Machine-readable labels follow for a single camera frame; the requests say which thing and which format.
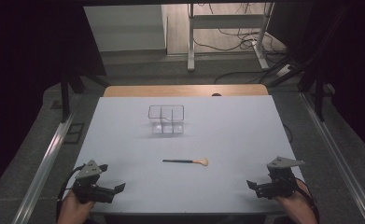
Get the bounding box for tangled black floor cables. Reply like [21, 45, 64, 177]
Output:
[191, 3, 288, 54]

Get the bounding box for wooden table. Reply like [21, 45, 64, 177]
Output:
[103, 83, 270, 98]

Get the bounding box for long black floor cable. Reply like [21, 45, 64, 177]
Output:
[213, 70, 267, 85]

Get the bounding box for right hand-held gripper black cable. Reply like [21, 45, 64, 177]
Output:
[294, 176, 320, 224]

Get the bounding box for black metal stand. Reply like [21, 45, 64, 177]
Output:
[268, 55, 329, 122]
[59, 69, 109, 123]

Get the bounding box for person's right hand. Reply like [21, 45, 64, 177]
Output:
[273, 180, 318, 224]

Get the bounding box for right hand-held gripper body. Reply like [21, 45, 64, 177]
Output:
[255, 156, 305, 200]

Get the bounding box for black handled makeup brush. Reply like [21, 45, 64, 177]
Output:
[161, 157, 210, 167]

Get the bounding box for black floor plate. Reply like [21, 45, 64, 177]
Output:
[63, 122, 86, 145]

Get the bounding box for left hand-held gripper black cable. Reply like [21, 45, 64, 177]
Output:
[55, 163, 86, 223]

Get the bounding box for person's left hand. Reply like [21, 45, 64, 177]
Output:
[57, 189, 96, 224]

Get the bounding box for hand-held gripper black cable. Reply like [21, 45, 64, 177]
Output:
[294, 176, 320, 224]
[55, 163, 86, 223]

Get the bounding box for thin black table cable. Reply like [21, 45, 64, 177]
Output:
[282, 123, 294, 144]

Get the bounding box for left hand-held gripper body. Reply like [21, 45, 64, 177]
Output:
[72, 159, 116, 204]

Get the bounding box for clear acrylic organizer box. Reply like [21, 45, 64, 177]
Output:
[147, 105, 185, 135]

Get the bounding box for white partition panel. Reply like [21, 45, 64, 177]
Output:
[83, 4, 168, 52]

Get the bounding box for black curtain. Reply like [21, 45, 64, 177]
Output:
[0, 0, 107, 200]
[265, 0, 365, 153]

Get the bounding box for white metal desk frame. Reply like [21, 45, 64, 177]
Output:
[187, 2, 275, 73]

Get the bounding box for white power strip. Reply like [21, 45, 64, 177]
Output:
[275, 63, 295, 77]

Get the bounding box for aluminium rail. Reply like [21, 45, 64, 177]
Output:
[299, 92, 365, 224]
[11, 111, 76, 224]

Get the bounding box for white table board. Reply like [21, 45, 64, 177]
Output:
[57, 94, 309, 217]

